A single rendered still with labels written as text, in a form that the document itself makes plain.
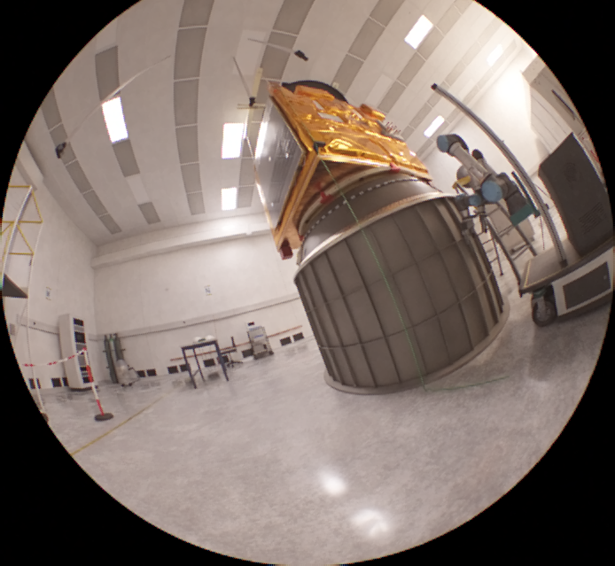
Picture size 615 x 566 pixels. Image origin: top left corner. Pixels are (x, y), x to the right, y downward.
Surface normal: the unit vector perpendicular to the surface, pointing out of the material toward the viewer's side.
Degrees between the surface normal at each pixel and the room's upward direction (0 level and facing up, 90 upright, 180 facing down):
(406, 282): 90
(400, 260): 90
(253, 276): 90
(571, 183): 90
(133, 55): 180
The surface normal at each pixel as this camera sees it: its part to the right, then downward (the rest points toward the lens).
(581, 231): -0.91, 0.24
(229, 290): 0.33, -0.40
